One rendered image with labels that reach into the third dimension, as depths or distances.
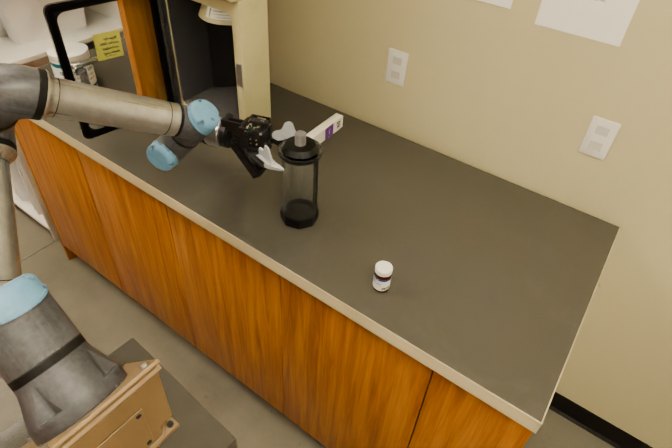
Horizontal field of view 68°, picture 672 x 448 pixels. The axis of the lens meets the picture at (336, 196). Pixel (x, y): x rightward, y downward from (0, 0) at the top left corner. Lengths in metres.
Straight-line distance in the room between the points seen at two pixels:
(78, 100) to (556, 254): 1.17
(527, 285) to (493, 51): 0.65
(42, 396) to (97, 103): 0.53
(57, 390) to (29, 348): 0.07
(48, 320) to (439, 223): 0.96
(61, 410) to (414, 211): 0.96
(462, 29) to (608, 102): 0.43
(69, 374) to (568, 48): 1.30
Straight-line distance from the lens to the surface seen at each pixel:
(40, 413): 0.89
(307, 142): 1.22
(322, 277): 1.22
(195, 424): 1.04
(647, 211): 1.61
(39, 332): 0.88
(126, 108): 1.10
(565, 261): 1.43
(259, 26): 1.48
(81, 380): 0.87
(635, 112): 1.49
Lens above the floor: 1.86
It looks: 40 degrees down
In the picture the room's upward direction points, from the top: 4 degrees clockwise
